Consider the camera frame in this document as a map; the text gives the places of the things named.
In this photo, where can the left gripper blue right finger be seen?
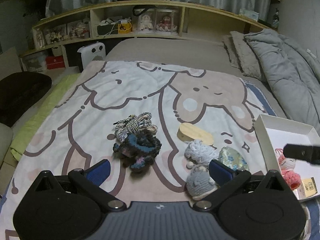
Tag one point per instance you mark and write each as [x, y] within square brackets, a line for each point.
[220, 173]

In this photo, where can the red doll in clear case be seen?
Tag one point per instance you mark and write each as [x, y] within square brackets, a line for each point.
[167, 21]

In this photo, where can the wooden headboard shelf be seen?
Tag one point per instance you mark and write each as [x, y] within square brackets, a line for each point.
[64, 34]

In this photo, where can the oval wooden block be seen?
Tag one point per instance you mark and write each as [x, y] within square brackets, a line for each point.
[190, 132]

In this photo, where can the yellow small card box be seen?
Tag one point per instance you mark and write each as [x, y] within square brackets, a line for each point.
[307, 188]

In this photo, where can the green glass bottle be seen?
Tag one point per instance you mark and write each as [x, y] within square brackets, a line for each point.
[275, 19]

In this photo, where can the tissue pack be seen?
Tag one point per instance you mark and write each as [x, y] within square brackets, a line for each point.
[249, 14]

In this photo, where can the grey crochet shark doll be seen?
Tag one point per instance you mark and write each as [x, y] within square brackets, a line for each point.
[199, 183]

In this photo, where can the black cushion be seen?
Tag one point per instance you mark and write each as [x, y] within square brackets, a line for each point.
[19, 91]

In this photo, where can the red box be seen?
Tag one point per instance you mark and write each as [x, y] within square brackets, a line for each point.
[55, 62]

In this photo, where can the light blue crochet ball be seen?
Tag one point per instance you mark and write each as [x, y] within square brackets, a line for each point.
[200, 154]

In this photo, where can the white cardboard box tray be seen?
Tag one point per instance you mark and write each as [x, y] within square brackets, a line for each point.
[275, 132]

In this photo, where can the grey duvet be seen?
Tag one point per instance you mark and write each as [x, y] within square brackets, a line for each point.
[291, 72]

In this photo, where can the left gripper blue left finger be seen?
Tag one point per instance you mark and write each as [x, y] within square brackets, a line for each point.
[99, 172]

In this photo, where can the cartoon bear blanket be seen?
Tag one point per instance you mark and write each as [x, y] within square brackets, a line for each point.
[49, 196]

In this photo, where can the dark blue brown crochet flower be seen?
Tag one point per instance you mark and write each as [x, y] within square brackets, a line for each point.
[138, 150]

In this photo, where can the pink crochet bunny doll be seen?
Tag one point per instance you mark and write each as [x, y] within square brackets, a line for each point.
[287, 166]

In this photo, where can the floral brocade drawstring pouch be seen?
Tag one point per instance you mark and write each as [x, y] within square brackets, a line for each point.
[232, 159]

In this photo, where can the green bed sheet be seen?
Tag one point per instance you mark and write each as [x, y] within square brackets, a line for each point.
[25, 134]

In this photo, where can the beige fuzzy pillow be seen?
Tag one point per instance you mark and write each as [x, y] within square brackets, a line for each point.
[242, 56]

